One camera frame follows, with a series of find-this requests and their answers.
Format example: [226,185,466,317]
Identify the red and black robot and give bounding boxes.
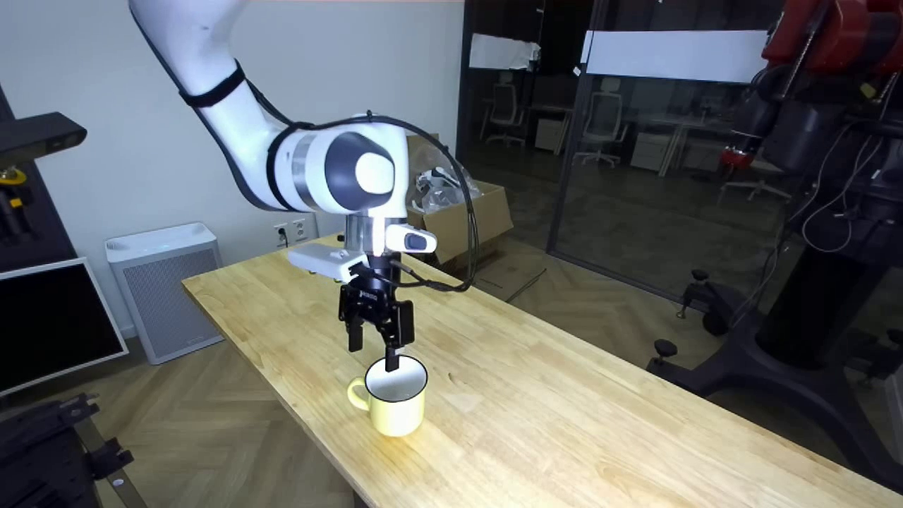
[645,0,903,494]

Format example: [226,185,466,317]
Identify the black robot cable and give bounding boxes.
[373,111,480,295]

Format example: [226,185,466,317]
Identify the small white wall board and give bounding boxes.
[466,32,545,72]

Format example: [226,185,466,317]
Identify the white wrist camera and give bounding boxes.
[285,240,373,283]

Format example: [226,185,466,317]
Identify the black framed monitor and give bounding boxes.
[0,257,133,400]

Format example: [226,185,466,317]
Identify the clear plastic bag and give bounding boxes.
[410,160,481,215]

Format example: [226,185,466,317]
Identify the white office chair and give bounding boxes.
[569,85,630,171]
[481,71,531,149]

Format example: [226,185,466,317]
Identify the white wall outlet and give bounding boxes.
[273,215,314,252]

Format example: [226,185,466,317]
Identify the yellow enamel mug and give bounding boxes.
[343,352,431,439]

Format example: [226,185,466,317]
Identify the black shelf rack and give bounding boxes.
[0,85,89,276]

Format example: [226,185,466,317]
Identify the white air purifier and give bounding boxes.
[103,219,226,367]

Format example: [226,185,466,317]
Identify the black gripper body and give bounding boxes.
[335,262,405,328]

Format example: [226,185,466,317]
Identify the black tripod stand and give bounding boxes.
[0,393,150,508]

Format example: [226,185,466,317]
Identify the large white wall board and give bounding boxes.
[577,27,774,88]

